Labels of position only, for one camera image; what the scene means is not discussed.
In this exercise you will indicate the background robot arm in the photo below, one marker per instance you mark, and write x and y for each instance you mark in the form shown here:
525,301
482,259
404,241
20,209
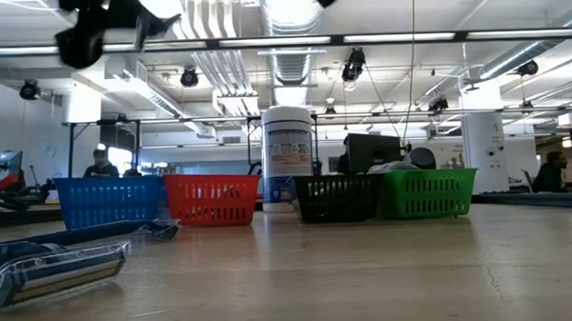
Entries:
5,177

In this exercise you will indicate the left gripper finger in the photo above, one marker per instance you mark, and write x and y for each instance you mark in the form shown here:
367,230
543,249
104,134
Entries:
79,48
159,27

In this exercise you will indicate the black plastic basket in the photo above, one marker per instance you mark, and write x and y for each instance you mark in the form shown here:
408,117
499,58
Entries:
340,197

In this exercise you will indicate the white wipes canister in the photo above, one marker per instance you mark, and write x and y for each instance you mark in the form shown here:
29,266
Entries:
287,155

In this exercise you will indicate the red plastic basket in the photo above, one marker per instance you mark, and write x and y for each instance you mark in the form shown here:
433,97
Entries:
211,199

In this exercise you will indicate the person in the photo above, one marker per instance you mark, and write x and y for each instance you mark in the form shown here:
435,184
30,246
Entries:
343,161
551,172
100,167

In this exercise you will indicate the black overhead bar with lights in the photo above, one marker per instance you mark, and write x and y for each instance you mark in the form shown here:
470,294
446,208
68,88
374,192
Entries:
282,42

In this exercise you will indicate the blue plastic basket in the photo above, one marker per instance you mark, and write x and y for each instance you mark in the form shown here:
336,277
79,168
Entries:
108,202

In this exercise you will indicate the silver ventilation duct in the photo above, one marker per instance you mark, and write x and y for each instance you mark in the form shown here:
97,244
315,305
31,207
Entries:
292,60

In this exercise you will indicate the white round column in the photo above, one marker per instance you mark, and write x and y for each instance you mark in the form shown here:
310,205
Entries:
485,144

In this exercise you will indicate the green plastic basket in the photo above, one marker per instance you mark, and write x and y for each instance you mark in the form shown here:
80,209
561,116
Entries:
427,191

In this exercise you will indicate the black ceiling spotlight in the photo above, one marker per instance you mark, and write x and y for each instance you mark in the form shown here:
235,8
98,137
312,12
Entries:
528,68
354,65
189,77
29,90

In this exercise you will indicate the black background rig frame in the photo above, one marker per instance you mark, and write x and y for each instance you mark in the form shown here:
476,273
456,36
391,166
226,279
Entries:
71,149

